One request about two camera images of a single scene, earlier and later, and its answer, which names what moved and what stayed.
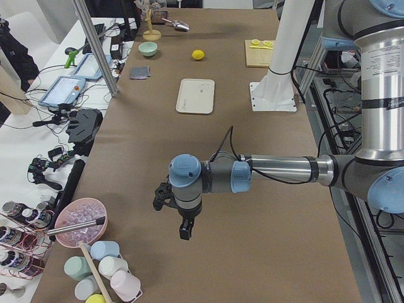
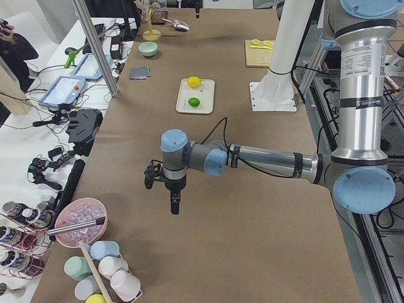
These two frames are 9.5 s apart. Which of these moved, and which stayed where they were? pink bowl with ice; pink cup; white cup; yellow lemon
Moved: yellow lemon
Stayed: pink cup; white cup; pink bowl with ice
